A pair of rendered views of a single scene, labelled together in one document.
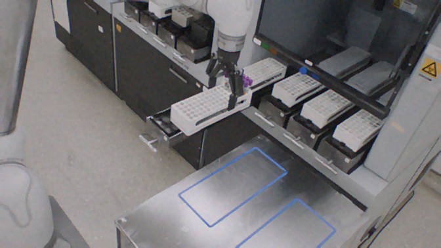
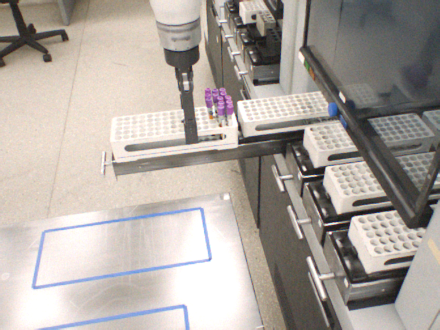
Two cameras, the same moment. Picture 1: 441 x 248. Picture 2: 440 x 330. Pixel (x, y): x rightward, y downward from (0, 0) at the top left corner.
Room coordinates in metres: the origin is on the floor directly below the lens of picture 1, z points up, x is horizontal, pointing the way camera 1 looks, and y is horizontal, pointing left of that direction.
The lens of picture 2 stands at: (0.54, -0.61, 1.52)
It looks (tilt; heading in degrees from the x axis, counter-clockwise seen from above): 41 degrees down; 42
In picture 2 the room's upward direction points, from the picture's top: 3 degrees counter-clockwise
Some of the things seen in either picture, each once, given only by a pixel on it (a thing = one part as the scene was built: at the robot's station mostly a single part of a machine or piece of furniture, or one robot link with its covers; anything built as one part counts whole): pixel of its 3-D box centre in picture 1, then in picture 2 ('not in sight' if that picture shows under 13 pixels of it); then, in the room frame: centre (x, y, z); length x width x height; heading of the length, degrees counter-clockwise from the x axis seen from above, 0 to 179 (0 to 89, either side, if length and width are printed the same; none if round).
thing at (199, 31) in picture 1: (200, 31); (273, 42); (1.70, 0.15, 0.85); 0.12 x 0.02 x 0.06; 49
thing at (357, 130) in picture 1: (366, 124); (429, 235); (1.21, -0.56, 0.83); 0.30 x 0.10 x 0.06; 139
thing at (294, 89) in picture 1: (303, 85); (366, 141); (1.41, -0.33, 0.83); 0.30 x 0.10 x 0.06; 139
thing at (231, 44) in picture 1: (231, 39); (179, 31); (1.12, 0.00, 1.14); 0.09 x 0.09 x 0.06
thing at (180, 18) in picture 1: (180, 18); (262, 25); (1.80, 0.27, 0.85); 0.12 x 0.02 x 0.06; 50
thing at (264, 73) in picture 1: (254, 78); (293, 114); (1.40, -0.12, 0.83); 0.30 x 0.10 x 0.06; 139
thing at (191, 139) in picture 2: (231, 102); (190, 131); (1.09, -0.04, 0.93); 0.03 x 0.01 x 0.07; 138
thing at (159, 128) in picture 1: (222, 102); (230, 138); (1.27, 0.00, 0.78); 0.73 x 0.14 x 0.09; 139
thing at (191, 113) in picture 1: (212, 105); (175, 132); (1.10, 0.03, 0.89); 0.30 x 0.10 x 0.06; 138
